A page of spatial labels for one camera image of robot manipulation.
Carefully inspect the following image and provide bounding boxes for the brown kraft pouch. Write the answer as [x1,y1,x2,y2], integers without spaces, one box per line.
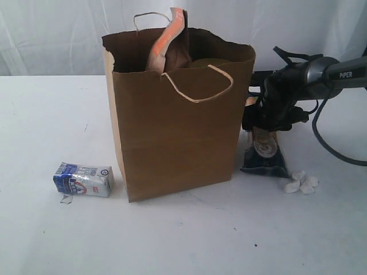
[146,7,192,73]

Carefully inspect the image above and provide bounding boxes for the gold lid clear jar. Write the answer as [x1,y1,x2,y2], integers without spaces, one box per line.
[190,58,229,68]

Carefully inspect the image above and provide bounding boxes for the blue white milk carton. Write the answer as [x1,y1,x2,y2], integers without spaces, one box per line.
[53,162,114,197]

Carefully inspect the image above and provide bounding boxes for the white backdrop curtain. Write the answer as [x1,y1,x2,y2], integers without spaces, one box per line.
[1,1,366,76]

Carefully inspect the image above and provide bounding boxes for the spaghetti packet with Italian flag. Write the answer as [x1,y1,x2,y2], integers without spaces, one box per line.
[240,97,291,179]

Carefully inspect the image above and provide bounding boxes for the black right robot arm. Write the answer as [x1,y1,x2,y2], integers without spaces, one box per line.
[242,57,366,132]

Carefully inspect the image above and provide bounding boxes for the brown paper bag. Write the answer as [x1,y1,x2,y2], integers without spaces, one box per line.
[102,27,256,202]

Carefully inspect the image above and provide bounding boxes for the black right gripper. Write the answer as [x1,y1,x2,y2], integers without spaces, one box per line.
[242,61,310,132]

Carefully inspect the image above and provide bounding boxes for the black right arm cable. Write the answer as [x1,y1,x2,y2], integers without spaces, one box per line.
[272,45,367,167]

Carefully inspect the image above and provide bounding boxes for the white crumpled paper lumps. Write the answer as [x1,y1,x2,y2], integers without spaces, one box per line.
[284,170,319,195]

